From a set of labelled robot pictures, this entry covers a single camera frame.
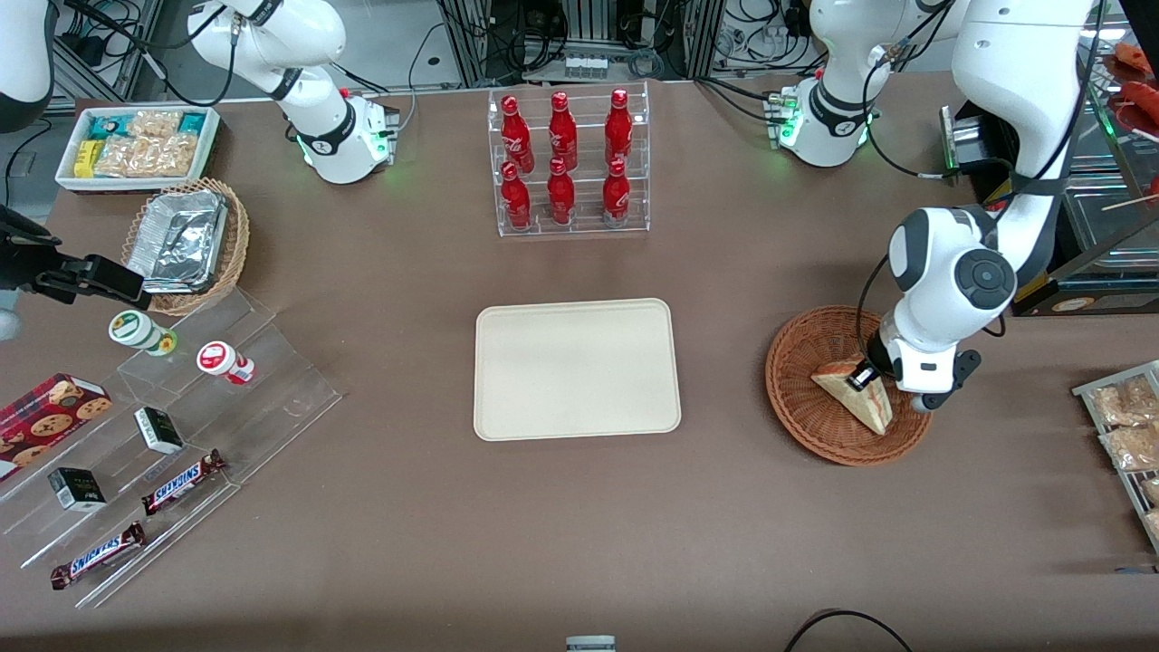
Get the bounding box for triangular sandwich with red filling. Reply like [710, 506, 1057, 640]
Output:
[810, 360, 896, 438]

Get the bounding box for grey box with green light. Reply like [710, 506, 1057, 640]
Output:
[940, 104, 999, 175]

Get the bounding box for light wicker basket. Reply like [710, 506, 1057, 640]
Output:
[120, 177, 251, 317]

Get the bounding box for black cable loop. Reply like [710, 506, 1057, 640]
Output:
[782, 609, 916, 652]

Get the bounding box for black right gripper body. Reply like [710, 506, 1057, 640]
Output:
[0, 205, 102, 306]

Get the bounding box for brown round wicker basket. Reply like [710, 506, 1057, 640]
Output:
[765, 305, 935, 467]

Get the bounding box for large clear cracker bag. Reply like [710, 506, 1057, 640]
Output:
[94, 133, 197, 178]

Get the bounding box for red lid yogurt cup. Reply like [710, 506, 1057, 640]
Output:
[196, 340, 257, 387]

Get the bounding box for red chocolate chip cookie box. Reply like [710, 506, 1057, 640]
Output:
[0, 372, 115, 482]

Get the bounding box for aluminium frame with cables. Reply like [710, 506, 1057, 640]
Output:
[435, 0, 816, 89]

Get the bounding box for white rectangular snack bin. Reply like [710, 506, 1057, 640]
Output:
[54, 104, 223, 197]

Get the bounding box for red cola bottle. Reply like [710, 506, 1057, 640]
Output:
[601, 158, 632, 226]
[500, 163, 534, 231]
[500, 95, 536, 174]
[546, 157, 577, 226]
[604, 88, 634, 167]
[547, 91, 580, 172]

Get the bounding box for green lid yogurt cup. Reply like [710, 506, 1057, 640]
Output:
[108, 309, 178, 358]

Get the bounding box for stacked aluminium foil containers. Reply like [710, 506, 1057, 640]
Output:
[126, 189, 229, 296]

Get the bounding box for black hot food display case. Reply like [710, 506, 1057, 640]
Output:
[942, 14, 1159, 318]

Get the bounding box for small clear cracker bag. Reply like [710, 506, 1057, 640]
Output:
[127, 110, 184, 139]

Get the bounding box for clear acrylic bottle rack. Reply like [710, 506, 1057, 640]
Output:
[487, 81, 651, 238]

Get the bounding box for small black carton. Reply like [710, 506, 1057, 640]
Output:
[47, 466, 108, 513]
[133, 406, 186, 456]

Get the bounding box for cream rectangular plastic tray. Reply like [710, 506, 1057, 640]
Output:
[474, 298, 683, 443]

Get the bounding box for grey metal wire rack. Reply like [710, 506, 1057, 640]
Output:
[1072, 360, 1159, 555]

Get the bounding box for clear acrylic stepped shelf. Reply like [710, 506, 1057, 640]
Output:
[0, 285, 343, 609]

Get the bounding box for snickers chocolate bar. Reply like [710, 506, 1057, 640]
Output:
[140, 448, 228, 518]
[49, 520, 148, 592]

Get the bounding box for stainless steel food pan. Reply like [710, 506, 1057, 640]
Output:
[1061, 171, 1159, 256]

